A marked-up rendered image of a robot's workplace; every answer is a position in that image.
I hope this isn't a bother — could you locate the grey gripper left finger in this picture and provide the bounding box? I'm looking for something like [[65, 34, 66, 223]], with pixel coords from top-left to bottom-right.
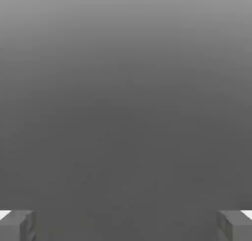
[[0, 209, 37, 241]]

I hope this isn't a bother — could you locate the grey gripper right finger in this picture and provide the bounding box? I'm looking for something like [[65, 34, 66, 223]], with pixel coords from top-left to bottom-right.
[[216, 209, 252, 241]]

